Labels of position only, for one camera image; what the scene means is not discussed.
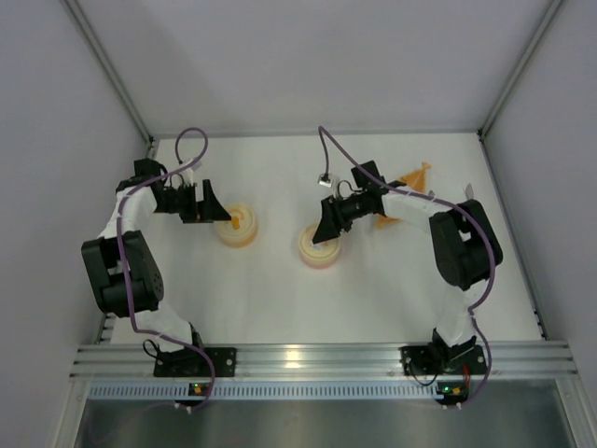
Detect metal tongs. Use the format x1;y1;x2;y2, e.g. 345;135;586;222
428;182;477;202

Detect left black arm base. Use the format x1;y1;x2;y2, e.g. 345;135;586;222
153;346;237;378

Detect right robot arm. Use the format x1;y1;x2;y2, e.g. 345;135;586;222
312;161;503;366

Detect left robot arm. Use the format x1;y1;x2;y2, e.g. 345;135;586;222
81;159;231;353

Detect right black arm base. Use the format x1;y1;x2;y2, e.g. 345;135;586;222
399;345;488;377

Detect woven fish-shaped basket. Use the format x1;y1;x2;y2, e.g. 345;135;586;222
374;161;432;230

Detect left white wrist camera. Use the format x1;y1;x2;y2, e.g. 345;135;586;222
177;159;201;186

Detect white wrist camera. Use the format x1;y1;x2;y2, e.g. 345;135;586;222
318;173;337;189
177;159;201;186

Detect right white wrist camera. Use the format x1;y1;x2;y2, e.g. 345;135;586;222
318;173;337;189

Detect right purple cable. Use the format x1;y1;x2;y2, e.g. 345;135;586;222
317;125;495;410

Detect right aluminium frame post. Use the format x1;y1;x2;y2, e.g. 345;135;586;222
477;0;567;143

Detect aluminium frame post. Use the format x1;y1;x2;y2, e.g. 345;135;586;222
477;0;567;143
61;0;155;149

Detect left aluminium frame post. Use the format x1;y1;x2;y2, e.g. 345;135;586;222
61;0;155;149

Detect slotted grey cable duct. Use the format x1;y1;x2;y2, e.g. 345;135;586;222
88;381;465;403

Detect aluminium front rail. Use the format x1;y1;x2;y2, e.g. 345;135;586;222
70;341;577;382

